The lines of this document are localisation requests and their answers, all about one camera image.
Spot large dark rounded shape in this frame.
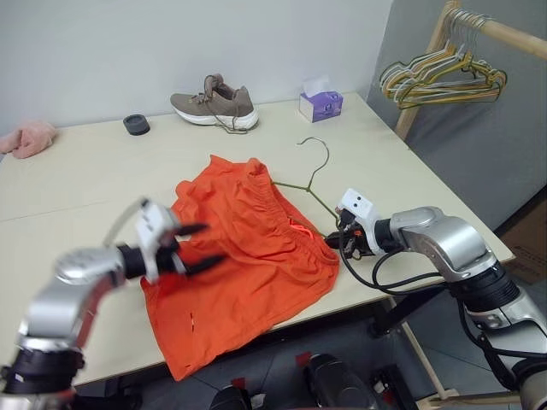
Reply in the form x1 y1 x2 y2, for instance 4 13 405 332
303 353 375 410

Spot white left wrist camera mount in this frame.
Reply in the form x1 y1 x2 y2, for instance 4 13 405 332
135 199 181 284

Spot olive green wire hanger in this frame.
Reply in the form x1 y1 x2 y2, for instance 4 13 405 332
270 136 343 226

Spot orange shorts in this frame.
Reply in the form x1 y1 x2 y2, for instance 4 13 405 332
139 154 341 383

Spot wooden clothes rack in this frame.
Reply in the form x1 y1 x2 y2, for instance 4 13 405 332
393 0 547 410

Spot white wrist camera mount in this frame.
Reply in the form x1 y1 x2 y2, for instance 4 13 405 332
334 187 382 257
135 199 181 284

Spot purple tissue box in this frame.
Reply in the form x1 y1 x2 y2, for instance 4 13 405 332
297 75 345 124

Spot dark blocky shape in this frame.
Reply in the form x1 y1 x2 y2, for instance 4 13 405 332
371 365 418 410

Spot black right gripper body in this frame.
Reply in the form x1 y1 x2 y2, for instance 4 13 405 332
337 208 373 260

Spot brown sneaker with white sole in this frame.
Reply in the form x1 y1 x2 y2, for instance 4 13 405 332
169 73 261 137

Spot black round dish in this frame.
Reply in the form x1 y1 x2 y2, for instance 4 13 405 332
122 114 151 137

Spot black table leg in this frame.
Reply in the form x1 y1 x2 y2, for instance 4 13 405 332
369 284 454 341

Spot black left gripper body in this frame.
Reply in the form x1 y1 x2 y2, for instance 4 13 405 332
155 229 190 279

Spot small dark rounded shape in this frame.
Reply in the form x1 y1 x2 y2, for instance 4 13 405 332
211 378 257 410

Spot pink towel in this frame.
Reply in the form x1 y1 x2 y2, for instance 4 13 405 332
0 120 59 160

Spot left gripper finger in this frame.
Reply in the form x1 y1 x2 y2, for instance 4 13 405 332
176 222 211 241
183 253 228 279

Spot white wire hanger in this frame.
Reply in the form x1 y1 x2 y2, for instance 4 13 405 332
380 11 504 94

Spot hangers on wooden rack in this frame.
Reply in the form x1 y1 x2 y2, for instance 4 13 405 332
379 16 509 111

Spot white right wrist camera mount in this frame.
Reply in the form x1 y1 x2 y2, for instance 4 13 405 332
334 187 382 257

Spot brown cardboard box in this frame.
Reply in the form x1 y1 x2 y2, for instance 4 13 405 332
497 181 547 285

